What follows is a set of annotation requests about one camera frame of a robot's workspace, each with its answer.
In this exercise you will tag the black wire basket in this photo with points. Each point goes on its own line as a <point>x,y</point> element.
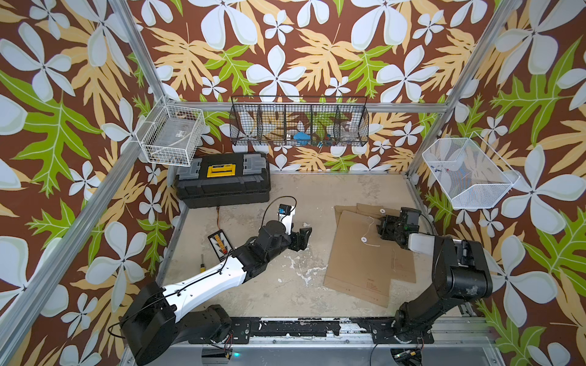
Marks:
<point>275,119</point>

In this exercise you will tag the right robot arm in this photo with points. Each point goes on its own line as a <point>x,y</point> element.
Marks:
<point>459,274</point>

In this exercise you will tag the yellow handled screwdriver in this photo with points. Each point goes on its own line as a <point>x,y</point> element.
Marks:
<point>202,265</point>

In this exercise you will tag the white wire basket left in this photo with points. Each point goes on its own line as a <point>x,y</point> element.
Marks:
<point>171,133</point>

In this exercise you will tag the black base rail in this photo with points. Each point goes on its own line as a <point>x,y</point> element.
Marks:
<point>378,329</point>

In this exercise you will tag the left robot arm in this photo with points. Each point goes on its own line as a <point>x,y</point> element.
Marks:
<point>160,317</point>

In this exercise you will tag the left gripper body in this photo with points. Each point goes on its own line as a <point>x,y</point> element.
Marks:
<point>294,244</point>

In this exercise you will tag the brown kraft file bag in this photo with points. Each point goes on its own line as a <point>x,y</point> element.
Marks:
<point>362,264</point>

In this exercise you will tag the black toolbox yellow latch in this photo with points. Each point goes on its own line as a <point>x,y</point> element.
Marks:
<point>224,180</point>

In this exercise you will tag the blue object in basket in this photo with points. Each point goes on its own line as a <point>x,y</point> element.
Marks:
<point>302,139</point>

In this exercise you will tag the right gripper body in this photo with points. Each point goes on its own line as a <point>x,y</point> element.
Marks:
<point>389,228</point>

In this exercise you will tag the white mesh basket right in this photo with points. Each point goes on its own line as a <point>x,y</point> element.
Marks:
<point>470,172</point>

